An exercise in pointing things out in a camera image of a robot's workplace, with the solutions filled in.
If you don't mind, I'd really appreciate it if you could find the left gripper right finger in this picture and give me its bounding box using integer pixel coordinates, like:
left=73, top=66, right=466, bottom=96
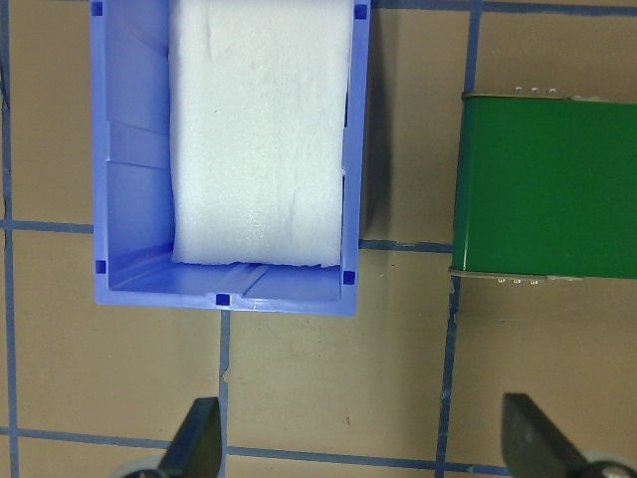
left=501, top=393, right=588, bottom=478

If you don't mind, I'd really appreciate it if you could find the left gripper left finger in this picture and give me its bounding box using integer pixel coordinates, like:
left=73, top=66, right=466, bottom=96
left=158, top=397, right=222, bottom=478

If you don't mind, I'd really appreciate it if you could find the blue bin with buttons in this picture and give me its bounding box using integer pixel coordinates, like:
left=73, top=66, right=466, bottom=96
left=90, top=1, right=371, bottom=316

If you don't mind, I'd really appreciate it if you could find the green conveyor belt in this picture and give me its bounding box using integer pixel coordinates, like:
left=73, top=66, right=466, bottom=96
left=450, top=94, right=636, bottom=280

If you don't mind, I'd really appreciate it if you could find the white foam pad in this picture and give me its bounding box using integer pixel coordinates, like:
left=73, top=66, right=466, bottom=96
left=169, top=1, right=353, bottom=267

